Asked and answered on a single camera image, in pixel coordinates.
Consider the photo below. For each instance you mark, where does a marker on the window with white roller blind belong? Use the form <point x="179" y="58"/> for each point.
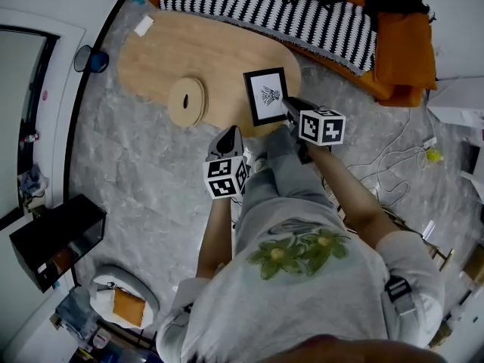
<point x="22" y="70"/>

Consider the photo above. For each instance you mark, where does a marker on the small yellow object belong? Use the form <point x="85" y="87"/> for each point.
<point x="435" y="154"/>

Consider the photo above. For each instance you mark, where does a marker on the person's grey flower-print shirt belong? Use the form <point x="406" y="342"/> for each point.
<point x="302" y="301"/>

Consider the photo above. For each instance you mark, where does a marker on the orange sofa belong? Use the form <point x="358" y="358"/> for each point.
<point x="401" y="89"/>

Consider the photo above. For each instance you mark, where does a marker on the person's right forearm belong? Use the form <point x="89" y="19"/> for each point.
<point x="348" y="191"/>

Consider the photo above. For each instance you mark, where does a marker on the round wooden table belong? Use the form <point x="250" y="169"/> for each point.
<point x="196" y="47"/>

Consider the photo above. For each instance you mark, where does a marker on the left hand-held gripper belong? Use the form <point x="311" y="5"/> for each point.
<point x="225" y="176"/>

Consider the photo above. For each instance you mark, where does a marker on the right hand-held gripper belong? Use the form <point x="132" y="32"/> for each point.
<point x="321" y="127"/>

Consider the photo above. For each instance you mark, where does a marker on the orange square cushion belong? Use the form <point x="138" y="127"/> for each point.
<point x="404" y="51"/>

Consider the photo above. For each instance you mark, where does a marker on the black mesh wastebasket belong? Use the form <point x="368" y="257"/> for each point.
<point x="90" y="59"/>

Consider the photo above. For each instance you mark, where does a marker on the small white box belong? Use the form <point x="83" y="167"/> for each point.
<point x="143" y="25"/>

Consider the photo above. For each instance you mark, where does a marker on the black picture frame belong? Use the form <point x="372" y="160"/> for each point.
<point x="261" y="104"/>

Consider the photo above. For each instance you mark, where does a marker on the black cabinet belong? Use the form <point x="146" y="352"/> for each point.
<point x="56" y="240"/>

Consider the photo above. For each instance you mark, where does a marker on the black white striped blanket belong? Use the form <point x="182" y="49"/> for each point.
<point x="283" y="17"/>

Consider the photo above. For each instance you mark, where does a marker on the person's grey trousers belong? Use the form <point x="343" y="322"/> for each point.
<point x="287" y="172"/>

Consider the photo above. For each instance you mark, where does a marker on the white cabinet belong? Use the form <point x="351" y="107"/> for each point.
<point x="457" y="100"/>

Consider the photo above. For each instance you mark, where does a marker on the person's white shoe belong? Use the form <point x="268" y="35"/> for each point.
<point x="261" y="163"/>

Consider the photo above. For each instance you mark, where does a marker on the orange seat cushion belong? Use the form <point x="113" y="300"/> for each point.
<point x="128" y="306"/>

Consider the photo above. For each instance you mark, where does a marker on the wooden rack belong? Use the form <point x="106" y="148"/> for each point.
<point x="435" y="248"/>

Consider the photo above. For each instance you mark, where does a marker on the person's left forearm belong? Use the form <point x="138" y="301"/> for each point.
<point x="215" y="233"/>

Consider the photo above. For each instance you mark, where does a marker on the clear plastic bag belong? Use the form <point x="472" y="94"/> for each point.
<point x="34" y="182"/>

